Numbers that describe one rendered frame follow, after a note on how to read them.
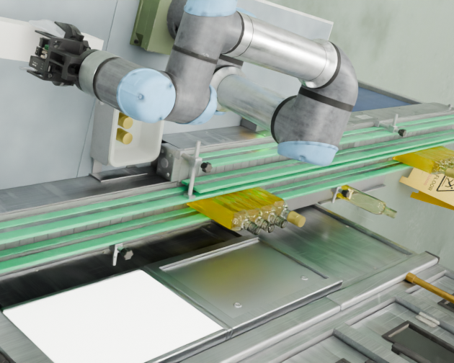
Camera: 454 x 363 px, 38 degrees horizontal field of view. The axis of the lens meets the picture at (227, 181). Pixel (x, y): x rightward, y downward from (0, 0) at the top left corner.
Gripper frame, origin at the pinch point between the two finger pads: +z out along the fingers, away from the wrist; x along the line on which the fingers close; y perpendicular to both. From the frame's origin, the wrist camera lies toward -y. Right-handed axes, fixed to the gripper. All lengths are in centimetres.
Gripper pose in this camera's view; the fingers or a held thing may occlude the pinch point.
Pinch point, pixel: (40, 45)
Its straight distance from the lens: 126.6
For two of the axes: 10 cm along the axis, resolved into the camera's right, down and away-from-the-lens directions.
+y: -6.6, 0.1, -7.6
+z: -7.1, -3.7, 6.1
